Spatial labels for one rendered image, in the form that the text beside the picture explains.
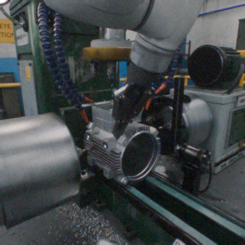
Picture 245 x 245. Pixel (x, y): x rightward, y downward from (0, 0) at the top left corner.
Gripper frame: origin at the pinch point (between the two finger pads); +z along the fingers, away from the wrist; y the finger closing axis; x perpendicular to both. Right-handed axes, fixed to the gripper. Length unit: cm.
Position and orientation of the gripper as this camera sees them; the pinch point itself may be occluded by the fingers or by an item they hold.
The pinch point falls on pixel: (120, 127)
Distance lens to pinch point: 59.2
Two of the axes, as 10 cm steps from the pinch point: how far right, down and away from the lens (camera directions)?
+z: -3.1, 7.2, 6.1
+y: -7.8, 1.8, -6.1
